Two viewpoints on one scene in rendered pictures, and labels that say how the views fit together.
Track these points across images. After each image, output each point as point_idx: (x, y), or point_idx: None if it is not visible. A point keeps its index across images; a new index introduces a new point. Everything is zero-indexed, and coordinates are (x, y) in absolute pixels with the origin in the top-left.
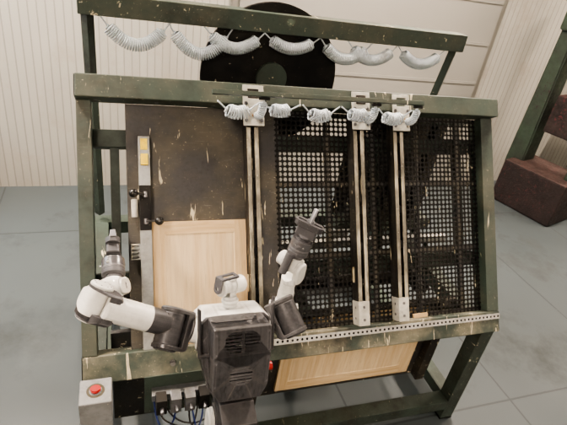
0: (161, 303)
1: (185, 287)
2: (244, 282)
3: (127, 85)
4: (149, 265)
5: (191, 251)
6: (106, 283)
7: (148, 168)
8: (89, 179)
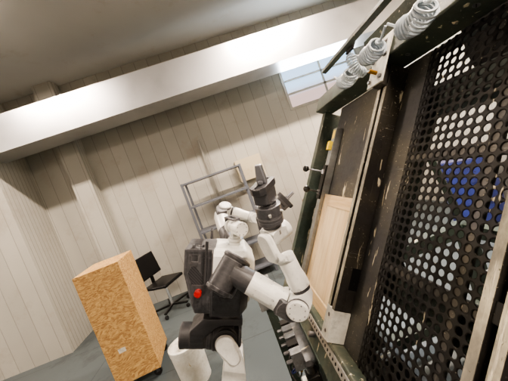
0: (312, 258)
1: (322, 252)
2: (234, 227)
3: (329, 94)
4: (313, 224)
5: (332, 223)
6: (227, 205)
7: (330, 152)
8: (313, 162)
